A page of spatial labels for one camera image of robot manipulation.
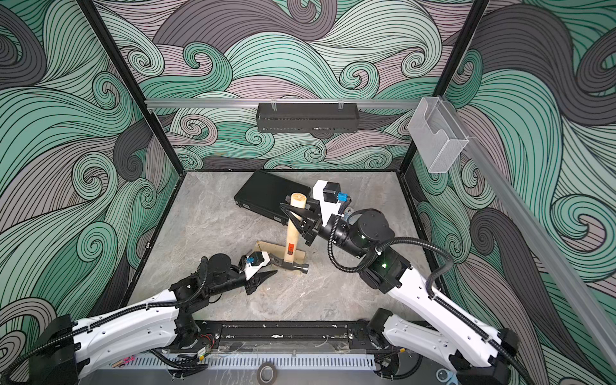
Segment white slotted cable duct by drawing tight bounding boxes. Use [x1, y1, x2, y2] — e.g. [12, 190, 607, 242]
[95, 354, 377, 372]

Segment tape roll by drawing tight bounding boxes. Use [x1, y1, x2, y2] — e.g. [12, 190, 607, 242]
[257, 362, 278, 385]

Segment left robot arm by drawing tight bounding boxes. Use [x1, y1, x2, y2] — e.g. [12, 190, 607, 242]
[1, 252, 274, 384]

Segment black wall shelf tray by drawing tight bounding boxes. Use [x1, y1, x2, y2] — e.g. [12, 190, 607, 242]
[256, 102, 360, 133]

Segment wooden handle claw hammer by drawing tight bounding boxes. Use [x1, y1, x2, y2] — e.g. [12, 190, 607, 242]
[271, 192, 308, 274]

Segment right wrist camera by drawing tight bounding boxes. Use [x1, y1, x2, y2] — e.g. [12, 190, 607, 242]
[312, 180, 351, 226]

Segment blue scissors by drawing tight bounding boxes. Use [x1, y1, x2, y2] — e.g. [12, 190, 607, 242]
[436, 368, 458, 385]

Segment wooden block with nails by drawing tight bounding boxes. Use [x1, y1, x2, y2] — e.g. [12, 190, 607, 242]
[253, 241, 309, 274]

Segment clear plastic wall bin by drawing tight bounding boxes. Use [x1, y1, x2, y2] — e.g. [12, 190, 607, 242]
[407, 96, 468, 174]

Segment black hard case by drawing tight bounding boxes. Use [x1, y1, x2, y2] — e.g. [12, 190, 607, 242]
[234, 170, 311, 226]

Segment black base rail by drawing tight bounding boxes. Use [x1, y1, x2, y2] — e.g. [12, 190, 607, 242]
[197, 319, 393, 351]

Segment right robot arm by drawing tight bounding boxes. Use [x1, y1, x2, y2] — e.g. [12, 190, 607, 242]
[280, 203, 533, 384]

